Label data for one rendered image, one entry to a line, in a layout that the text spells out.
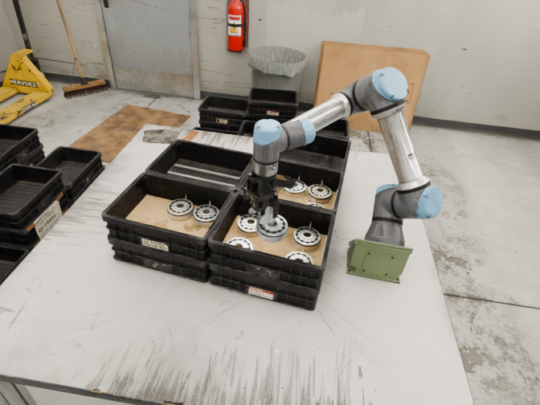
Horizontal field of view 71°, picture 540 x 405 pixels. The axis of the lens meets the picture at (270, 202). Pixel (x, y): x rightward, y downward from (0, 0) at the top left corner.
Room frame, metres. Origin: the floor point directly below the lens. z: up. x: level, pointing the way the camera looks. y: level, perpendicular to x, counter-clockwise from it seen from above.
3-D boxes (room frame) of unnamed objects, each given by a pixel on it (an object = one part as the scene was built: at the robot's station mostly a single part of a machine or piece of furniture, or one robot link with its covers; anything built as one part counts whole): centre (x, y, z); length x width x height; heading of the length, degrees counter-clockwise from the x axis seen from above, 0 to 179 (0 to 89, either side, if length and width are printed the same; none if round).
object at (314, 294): (1.01, -0.03, 0.76); 0.40 x 0.30 x 0.12; 78
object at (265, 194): (0.95, 0.03, 1.14); 0.09 x 0.08 x 0.12; 131
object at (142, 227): (1.10, 0.37, 0.92); 0.40 x 0.30 x 0.02; 78
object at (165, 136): (1.99, 0.68, 0.71); 0.22 x 0.19 x 0.01; 85
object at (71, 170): (1.93, 1.29, 0.31); 0.40 x 0.30 x 0.34; 175
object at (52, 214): (1.50, 1.17, 0.41); 0.31 x 0.02 x 0.16; 175
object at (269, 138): (0.95, 0.02, 1.30); 0.09 x 0.08 x 0.11; 127
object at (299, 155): (1.60, -0.15, 0.87); 0.40 x 0.30 x 0.11; 78
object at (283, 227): (0.94, -0.01, 1.00); 0.10 x 0.10 x 0.01
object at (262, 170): (0.95, 0.02, 1.22); 0.08 x 0.08 x 0.05
